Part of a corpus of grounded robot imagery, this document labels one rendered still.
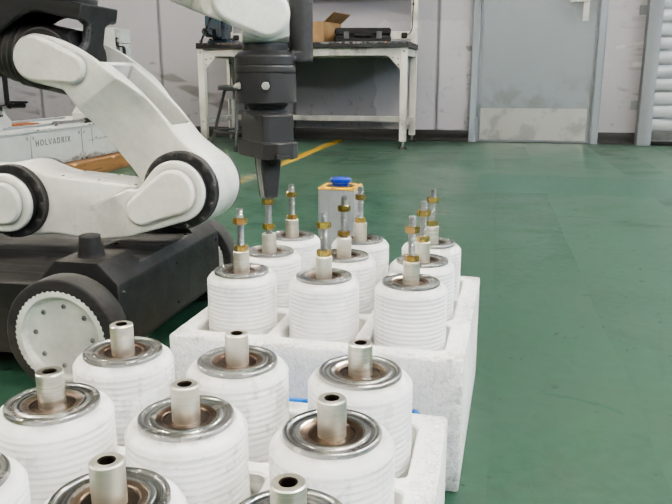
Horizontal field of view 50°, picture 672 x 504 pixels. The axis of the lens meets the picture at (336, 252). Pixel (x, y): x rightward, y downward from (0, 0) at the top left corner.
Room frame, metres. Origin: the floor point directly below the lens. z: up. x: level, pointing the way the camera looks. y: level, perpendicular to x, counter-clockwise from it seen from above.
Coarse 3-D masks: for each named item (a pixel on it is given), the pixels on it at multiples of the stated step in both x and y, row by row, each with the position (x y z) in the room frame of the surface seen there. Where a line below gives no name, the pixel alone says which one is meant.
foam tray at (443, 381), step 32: (192, 320) 0.96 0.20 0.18; (288, 320) 0.96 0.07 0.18; (192, 352) 0.90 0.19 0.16; (288, 352) 0.87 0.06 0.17; (320, 352) 0.86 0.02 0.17; (384, 352) 0.84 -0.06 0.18; (416, 352) 0.84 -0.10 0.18; (448, 352) 0.84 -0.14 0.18; (288, 384) 0.87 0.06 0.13; (416, 384) 0.83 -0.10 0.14; (448, 384) 0.82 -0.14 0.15; (448, 416) 0.82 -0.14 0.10; (448, 448) 0.82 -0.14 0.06; (448, 480) 0.82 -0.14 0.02
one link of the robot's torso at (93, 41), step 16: (0, 0) 1.37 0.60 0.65; (16, 0) 1.36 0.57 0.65; (32, 0) 1.35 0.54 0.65; (48, 0) 1.35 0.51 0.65; (64, 0) 1.34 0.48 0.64; (80, 0) 1.37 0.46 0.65; (0, 16) 1.37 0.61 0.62; (16, 16) 1.36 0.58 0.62; (32, 16) 1.49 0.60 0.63; (48, 16) 1.48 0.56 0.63; (64, 16) 1.34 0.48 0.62; (80, 16) 1.34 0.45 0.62; (96, 16) 1.39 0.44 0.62; (112, 16) 1.44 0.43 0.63; (0, 32) 1.37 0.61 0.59; (96, 32) 1.40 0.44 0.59; (0, 48) 1.38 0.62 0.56; (80, 48) 1.36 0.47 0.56; (96, 48) 1.40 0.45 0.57; (0, 64) 1.39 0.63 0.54; (16, 80) 1.41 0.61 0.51
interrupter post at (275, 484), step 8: (272, 480) 0.38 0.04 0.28; (280, 480) 0.38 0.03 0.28; (288, 480) 0.39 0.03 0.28; (296, 480) 0.38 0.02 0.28; (304, 480) 0.38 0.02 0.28; (272, 488) 0.38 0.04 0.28; (280, 488) 0.38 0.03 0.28; (288, 488) 0.38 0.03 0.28; (296, 488) 0.38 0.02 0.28; (304, 488) 0.38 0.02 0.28; (272, 496) 0.38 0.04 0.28; (280, 496) 0.37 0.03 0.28; (288, 496) 0.37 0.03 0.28; (296, 496) 0.37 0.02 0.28; (304, 496) 0.38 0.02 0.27
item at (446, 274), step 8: (392, 264) 1.02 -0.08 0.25; (400, 264) 1.01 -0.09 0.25; (448, 264) 1.01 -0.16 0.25; (392, 272) 1.01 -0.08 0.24; (400, 272) 0.99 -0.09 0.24; (424, 272) 0.98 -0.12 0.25; (432, 272) 0.98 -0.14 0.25; (440, 272) 0.98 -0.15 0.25; (448, 272) 0.99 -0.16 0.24; (440, 280) 0.98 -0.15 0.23; (448, 280) 0.99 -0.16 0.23; (448, 288) 0.99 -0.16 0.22; (448, 296) 0.99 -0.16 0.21; (448, 304) 0.99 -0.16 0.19; (448, 312) 0.99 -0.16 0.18; (448, 320) 1.00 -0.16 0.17
